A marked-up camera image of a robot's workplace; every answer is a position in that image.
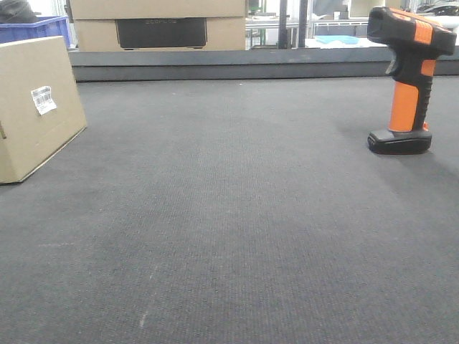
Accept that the small brown cardboard package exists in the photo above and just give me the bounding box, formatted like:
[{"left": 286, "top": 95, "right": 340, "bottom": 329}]
[{"left": 1, "top": 37, "right": 87, "bottom": 184}]

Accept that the orange black barcode scanner gun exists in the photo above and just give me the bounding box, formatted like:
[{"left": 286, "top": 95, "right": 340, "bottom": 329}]
[{"left": 367, "top": 6, "right": 457, "bottom": 155}]

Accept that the large printed cardboard box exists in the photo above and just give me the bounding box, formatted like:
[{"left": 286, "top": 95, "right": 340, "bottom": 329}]
[{"left": 70, "top": 1, "right": 246, "bottom": 52}]

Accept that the blue tray on table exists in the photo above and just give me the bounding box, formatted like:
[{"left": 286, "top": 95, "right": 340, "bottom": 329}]
[{"left": 315, "top": 35, "right": 359, "bottom": 45}]

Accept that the black vertical pole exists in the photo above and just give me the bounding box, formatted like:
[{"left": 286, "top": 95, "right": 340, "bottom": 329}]
[{"left": 298, "top": 0, "right": 309, "bottom": 49}]

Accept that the white barcode label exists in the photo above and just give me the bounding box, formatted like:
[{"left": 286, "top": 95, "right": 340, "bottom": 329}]
[{"left": 31, "top": 86, "right": 57, "bottom": 115}]

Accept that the blue plastic crate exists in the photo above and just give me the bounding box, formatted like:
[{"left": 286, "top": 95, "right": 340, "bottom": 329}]
[{"left": 1, "top": 16, "right": 71, "bottom": 48}]

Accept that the black bag in crate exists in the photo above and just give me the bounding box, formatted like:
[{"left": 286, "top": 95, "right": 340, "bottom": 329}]
[{"left": 1, "top": 0, "right": 37, "bottom": 24}]

